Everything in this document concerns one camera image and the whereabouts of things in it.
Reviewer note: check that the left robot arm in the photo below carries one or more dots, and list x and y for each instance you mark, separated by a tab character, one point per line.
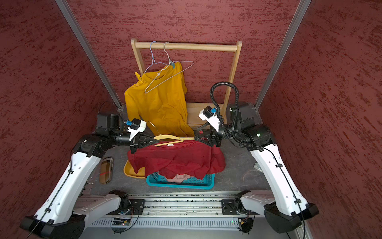
57	218

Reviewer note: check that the light blue wire hanger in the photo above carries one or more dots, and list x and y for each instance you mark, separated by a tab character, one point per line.
153	62

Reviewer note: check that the dark red t-shirt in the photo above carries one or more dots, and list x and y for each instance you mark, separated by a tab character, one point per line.
193	158

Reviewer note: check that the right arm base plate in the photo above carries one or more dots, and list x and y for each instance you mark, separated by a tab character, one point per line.
234	208

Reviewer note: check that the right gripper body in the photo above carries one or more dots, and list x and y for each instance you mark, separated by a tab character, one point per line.
230	129

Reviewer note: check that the cream plastic hanger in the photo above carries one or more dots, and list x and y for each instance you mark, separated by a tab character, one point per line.
167	139

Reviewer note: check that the aluminium mounting rail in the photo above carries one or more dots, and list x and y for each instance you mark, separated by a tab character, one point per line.
183	204

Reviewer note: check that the yellow plastic tray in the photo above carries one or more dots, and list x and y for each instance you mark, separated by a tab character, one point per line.
129	171

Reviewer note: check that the teal plastic basket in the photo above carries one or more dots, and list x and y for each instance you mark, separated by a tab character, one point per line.
207	183

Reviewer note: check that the plaid pencil case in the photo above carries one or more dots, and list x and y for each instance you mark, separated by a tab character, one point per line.
106	169

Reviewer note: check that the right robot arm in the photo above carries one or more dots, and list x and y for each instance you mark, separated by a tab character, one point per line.
286	209

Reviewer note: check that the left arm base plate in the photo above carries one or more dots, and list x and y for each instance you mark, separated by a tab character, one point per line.
130	207

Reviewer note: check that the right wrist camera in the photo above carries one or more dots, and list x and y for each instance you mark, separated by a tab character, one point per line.
211	116

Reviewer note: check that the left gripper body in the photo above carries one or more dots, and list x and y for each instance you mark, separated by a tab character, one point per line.
119	138

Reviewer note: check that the yellow clothespin on yellow shirt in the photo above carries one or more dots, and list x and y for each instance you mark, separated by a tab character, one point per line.
138	77

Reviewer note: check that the pink printed t-shirt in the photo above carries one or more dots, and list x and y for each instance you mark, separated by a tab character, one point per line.
179	178

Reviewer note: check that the wooden clothes rack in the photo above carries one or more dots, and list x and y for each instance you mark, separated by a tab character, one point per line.
193	108

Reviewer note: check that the yellow t-shirt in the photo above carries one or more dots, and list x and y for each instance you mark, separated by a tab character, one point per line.
160	101

